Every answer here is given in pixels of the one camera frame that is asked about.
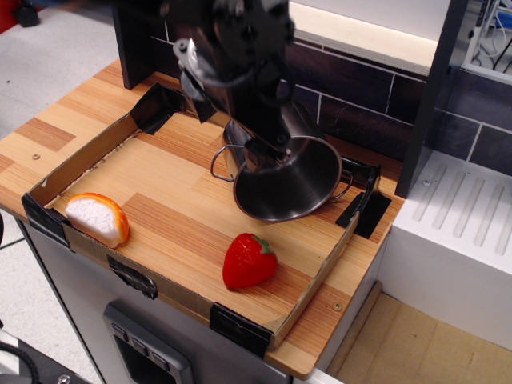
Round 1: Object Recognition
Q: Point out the white toy sink drainboard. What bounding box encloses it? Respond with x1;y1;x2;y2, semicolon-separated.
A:
390;150;512;281

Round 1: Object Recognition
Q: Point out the stainless steel pot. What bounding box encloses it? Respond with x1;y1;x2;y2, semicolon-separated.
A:
210;102;354;222

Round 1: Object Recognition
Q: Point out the dark grey post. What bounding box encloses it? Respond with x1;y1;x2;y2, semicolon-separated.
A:
395;1;469;198
112;6;175;90

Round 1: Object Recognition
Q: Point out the orange slice toy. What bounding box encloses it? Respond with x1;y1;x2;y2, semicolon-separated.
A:
65;193;130;248

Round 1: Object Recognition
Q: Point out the light wooden shelf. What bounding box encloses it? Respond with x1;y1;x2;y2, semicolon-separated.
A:
290;2;438;76

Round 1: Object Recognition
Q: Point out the dark grey left post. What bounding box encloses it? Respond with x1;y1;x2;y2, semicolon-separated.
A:
112;6;175;90

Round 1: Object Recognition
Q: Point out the red plastic strawberry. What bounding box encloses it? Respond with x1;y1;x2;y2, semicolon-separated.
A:
222;233;278;289

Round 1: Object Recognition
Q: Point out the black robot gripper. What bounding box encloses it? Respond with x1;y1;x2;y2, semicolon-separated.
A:
159;1;294;172

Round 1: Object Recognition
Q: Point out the grey oven control panel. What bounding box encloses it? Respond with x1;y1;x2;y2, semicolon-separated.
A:
103;304;194;383

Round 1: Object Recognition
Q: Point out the cardboard fence with black tape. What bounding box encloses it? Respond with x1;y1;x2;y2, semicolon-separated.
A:
22;84;396;356

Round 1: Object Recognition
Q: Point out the dark grey right post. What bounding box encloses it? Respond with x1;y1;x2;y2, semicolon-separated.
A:
395;1;469;198

